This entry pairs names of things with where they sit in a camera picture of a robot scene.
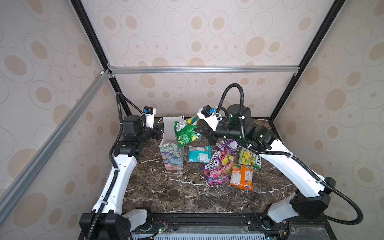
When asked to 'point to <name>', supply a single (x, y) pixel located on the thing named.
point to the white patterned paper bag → (172, 154)
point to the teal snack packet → (199, 154)
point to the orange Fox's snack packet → (242, 176)
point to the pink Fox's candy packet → (217, 170)
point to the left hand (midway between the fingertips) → (166, 122)
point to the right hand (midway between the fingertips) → (201, 125)
